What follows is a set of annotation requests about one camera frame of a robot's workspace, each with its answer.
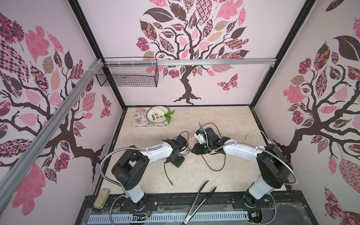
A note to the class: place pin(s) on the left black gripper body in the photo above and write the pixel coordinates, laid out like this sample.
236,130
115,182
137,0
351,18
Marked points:
177,161

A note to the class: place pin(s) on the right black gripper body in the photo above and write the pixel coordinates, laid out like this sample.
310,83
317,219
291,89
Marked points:
198,147

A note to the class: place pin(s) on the pink power strip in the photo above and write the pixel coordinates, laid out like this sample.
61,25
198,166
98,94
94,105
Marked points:
191,142

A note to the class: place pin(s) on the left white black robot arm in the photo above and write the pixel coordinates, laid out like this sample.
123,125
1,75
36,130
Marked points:
130,167

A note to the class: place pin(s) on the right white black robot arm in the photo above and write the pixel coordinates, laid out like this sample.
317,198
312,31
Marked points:
276,171

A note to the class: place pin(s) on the white flower with leaves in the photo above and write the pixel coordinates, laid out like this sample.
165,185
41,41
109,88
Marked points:
162,113

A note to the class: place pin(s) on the white patterned plate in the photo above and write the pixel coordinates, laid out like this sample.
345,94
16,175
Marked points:
156,114

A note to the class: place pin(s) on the floral placemat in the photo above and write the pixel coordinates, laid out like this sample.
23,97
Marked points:
145,118

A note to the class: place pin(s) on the black metal tongs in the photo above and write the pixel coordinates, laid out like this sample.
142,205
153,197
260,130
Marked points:
193,210

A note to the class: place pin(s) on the beige box on base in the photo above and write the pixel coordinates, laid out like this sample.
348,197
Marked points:
102,198

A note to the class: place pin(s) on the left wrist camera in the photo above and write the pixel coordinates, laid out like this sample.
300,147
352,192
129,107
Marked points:
185,149

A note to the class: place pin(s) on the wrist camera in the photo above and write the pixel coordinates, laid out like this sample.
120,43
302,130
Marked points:
185,149
200,135

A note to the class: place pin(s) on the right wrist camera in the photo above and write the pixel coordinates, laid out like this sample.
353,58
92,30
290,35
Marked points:
200,135

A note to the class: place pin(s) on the white slotted cable duct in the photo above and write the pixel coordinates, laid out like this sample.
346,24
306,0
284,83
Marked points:
168,218

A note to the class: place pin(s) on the aluminium rail back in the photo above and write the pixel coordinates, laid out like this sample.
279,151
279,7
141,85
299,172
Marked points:
207,62

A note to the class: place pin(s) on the aluminium rail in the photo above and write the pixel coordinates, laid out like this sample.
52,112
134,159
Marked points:
13,178
207,62

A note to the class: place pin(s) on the black wire basket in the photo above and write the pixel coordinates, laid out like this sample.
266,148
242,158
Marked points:
129,72

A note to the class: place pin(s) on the aluminium rail left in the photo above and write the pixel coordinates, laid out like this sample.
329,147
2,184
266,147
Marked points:
13,178

